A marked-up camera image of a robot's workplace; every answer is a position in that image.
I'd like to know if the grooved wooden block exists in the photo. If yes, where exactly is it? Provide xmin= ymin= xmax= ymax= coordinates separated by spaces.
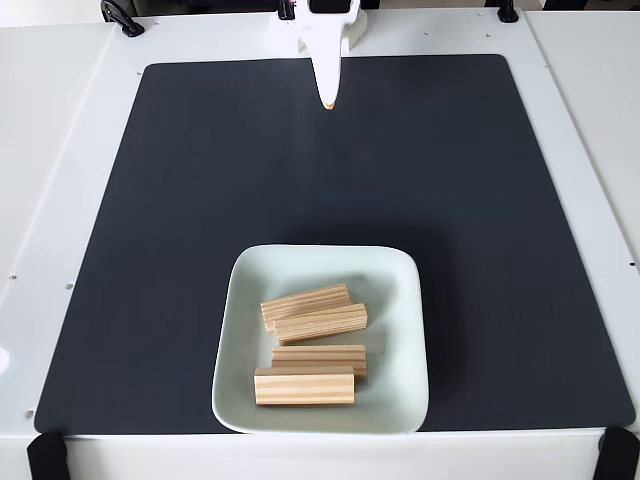
xmin=271 ymin=343 xmax=369 ymax=379
xmin=273 ymin=303 xmax=370 ymax=346
xmin=260 ymin=283 xmax=352 ymax=334

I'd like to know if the smooth wooden block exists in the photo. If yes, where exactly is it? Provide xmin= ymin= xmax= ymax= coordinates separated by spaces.
xmin=253 ymin=366 xmax=357 ymax=407

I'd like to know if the pale green square plate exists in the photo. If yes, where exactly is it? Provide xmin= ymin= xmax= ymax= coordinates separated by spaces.
xmin=210 ymin=243 xmax=431 ymax=435

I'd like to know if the black table mat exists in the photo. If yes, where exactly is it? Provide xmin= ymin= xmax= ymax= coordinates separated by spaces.
xmin=33 ymin=53 xmax=636 ymax=435

